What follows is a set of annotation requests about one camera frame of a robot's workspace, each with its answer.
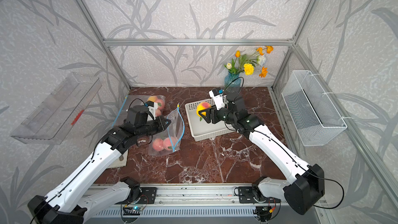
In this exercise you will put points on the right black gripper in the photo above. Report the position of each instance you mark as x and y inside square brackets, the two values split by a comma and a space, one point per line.
[213, 111]

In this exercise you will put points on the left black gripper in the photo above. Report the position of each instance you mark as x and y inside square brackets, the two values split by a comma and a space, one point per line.
[161, 126]

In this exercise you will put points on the yellow peach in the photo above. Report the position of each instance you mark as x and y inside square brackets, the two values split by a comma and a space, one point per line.
[202, 106]

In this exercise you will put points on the pink peach top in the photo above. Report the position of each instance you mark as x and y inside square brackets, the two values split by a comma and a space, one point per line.
[168, 143]

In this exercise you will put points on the pink peach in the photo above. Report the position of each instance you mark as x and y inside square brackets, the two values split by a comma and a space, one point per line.
[157, 145]
[168, 143]
[153, 98]
[160, 103]

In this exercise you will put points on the white plastic fruit basket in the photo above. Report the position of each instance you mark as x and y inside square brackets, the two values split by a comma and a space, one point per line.
[201, 130]

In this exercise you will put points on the pink peach bottom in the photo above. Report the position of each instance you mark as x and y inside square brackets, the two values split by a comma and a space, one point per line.
[160, 103]

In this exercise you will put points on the clear zip-top bag blue zipper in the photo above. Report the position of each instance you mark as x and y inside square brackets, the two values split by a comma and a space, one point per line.
[132, 106]

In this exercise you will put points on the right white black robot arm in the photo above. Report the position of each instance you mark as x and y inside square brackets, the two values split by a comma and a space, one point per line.
[303, 185]

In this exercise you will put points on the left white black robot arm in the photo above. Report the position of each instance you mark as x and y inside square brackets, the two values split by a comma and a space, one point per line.
[66, 203]

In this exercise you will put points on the blue glass vase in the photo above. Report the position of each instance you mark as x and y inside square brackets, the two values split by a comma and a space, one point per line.
[232, 82]

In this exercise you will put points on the orange yellow artificial flowers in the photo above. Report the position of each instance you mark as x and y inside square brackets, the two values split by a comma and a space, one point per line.
[247, 63]

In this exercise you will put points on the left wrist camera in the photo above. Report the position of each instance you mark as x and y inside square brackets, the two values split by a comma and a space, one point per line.
[153, 108]

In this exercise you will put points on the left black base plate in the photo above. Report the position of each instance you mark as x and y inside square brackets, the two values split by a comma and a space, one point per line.
[145, 195]

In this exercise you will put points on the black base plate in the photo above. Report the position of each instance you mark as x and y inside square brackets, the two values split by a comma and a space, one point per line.
[145, 195]
[253, 195]

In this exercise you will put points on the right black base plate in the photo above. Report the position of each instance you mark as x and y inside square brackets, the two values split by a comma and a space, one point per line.
[253, 195]

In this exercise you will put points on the white wire mesh basket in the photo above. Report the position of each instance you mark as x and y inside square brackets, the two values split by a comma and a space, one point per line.
[315, 117]

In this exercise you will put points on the clear plastic wall shelf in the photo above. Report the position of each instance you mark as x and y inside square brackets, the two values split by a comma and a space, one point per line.
[51, 122]

